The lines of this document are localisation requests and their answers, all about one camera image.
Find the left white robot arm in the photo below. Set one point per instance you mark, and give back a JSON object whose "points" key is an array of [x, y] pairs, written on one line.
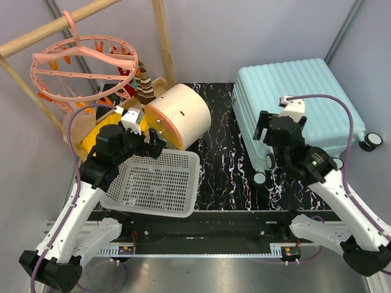
{"points": [[58, 261]]}

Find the light blue ribbed suitcase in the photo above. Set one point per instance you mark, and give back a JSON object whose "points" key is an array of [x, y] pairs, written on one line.
{"points": [[327, 108]]}

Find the pink toy washing machine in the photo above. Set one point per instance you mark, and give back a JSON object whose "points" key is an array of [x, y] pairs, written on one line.
{"points": [[180, 116]]}

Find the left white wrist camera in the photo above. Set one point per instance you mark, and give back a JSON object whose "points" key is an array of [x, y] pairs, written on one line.
{"points": [[131, 120]]}

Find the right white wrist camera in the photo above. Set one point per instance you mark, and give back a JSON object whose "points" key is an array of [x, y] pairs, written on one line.
{"points": [[295, 109]]}

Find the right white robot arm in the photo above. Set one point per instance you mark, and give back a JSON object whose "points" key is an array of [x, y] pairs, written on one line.
{"points": [[364, 243]]}

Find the black marble pattern mat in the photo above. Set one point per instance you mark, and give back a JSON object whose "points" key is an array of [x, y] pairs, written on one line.
{"points": [[226, 174]]}

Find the translucent plastic bag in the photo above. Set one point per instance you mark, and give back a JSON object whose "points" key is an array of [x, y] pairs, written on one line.
{"points": [[83, 123]]}

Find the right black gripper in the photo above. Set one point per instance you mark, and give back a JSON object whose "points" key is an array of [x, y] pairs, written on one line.
{"points": [[263, 123]]}

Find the brown striped sock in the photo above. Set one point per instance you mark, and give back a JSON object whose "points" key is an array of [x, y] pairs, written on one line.
{"points": [[145, 91]]}

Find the white perforated plastic basket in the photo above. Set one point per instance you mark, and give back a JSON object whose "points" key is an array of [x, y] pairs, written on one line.
{"points": [[166, 186]]}

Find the yellow cloth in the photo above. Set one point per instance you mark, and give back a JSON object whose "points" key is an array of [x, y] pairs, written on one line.
{"points": [[105, 139]]}

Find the wooden clothes rack frame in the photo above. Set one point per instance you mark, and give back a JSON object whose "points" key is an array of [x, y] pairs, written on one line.
{"points": [[24, 41]]}

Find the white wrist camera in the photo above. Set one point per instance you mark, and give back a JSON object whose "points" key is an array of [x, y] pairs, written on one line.
{"points": [[131, 120], [295, 109]]}

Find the pink round clip hanger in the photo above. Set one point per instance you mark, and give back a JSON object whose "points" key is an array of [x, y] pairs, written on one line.
{"points": [[94, 58]]}

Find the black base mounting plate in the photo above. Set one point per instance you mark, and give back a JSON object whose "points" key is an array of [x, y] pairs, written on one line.
{"points": [[206, 233]]}

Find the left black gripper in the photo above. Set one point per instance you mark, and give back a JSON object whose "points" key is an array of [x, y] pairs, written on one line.
{"points": [[153, 149]]}

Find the red hanging sock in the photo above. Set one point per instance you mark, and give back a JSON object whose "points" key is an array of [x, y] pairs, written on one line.
{"points": [[128, 85]]}

